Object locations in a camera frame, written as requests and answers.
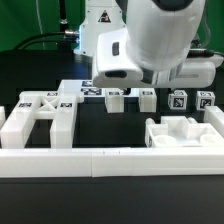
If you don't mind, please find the white chair back frame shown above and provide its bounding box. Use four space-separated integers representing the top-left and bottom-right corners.
0 91 84 149

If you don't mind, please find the white fence piece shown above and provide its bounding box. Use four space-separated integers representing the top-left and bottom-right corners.
0 106 5 130
204 106 224 138

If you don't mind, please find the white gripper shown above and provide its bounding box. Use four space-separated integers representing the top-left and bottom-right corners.
92 28 224 89

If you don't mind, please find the tagged white cube nut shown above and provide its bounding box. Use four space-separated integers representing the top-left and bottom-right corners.
168 90 188 110

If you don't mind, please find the white right fence piece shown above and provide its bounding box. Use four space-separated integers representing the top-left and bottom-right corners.
204 106 224 138

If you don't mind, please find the white marker base plate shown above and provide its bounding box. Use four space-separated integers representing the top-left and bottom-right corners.
57 79 148 98

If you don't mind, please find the black cable with connector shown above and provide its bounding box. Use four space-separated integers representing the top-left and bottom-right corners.
13 29 81 51

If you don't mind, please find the white front fence rail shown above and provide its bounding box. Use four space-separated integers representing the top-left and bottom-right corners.
0 147 224 178

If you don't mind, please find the white left fence piece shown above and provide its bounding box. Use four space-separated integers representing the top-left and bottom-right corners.
0 106 5 130

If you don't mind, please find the white chair seat part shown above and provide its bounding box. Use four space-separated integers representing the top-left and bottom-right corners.
145 116 224 148

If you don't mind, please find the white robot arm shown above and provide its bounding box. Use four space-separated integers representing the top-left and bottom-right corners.
74 0 224 89

